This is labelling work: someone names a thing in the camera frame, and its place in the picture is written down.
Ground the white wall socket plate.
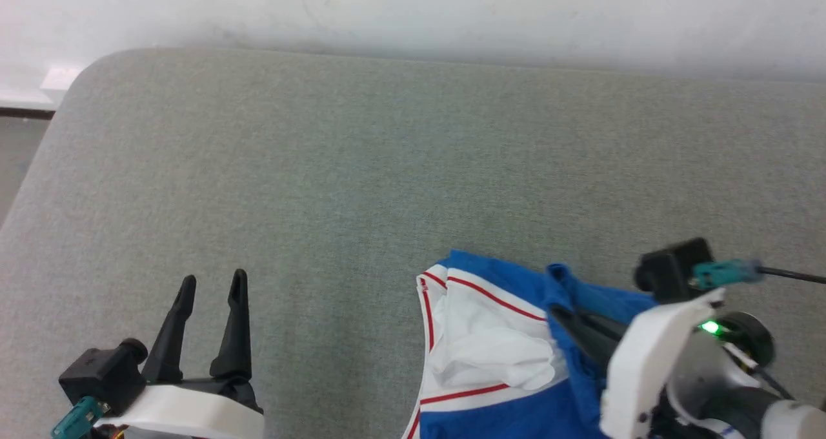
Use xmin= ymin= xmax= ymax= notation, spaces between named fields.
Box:
xmin=39 ymin=66 xmax=83 ymax=92

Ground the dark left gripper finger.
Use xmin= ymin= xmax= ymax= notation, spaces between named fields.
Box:
xmin=141 ymin=274 xmax=198 ymax=385
xmin=209 ymin=269 xmax=254 ymax=382

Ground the right cable with teal plug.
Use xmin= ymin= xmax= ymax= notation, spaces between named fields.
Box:
xmin=690 ymin=260 xmax=826 ymax=292

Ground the dark skirting board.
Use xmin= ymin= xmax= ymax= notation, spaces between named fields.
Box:
xmin=0 ymin=106 xmax=57 ymax=121

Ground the left cable with teal plug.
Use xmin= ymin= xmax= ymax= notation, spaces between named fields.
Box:
xmin=50 ymin=396 xmax=105 ymax=439

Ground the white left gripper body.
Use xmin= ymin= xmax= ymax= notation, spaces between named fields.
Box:
xmin=96 ymin=378 xmax=266 ymax=439

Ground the grey fabric sofa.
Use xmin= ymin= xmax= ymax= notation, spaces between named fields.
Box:
xmin=0 ymin=47 xmax=826 ymax=439

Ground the cable with teal plug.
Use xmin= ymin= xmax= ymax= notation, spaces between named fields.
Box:
xmin=50 ymin=396 xmax=105 ymax=439
xmin=690 ymin=260 xmax=826 ymax=292

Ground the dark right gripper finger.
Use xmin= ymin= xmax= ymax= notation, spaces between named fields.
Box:
xmin=576 ymin=312 xmax=631 ymax=344
xmin=549 ymin=305 xmax=621 ymax=370

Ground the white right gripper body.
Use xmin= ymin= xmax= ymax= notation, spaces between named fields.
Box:
xmin=599 ymin=288 xmax=728 ymax=439

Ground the blue white red garment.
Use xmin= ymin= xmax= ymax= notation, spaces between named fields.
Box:
xmin=401 ymin=250 xmax=660 ymax=439

